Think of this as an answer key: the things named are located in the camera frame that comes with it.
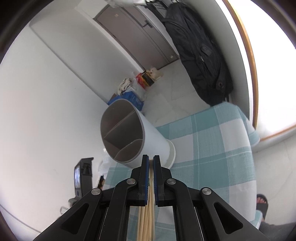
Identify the bamboo chopstick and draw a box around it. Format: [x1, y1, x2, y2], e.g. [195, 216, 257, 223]
[146, 160, 155, 240]
[137, 206, 145, 241]

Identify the white utensil holder cup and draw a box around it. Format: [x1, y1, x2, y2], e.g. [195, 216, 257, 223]
[100, 99, 176, 169]

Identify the sandalled foot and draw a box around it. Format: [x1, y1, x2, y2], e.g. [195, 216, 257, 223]
[256, 194, 268, 221]

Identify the blue cardboard box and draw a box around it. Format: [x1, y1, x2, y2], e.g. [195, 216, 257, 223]
[107, 91, 144, 111]

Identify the yellow black bag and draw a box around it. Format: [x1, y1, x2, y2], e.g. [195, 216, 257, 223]
[135, 71, 154, 89]

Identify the grey door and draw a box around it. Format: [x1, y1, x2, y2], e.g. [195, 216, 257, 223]
[95, 5, 178, 70]

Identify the black backpack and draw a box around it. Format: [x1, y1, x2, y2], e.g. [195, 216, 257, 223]
[147, 2, 234, 107]

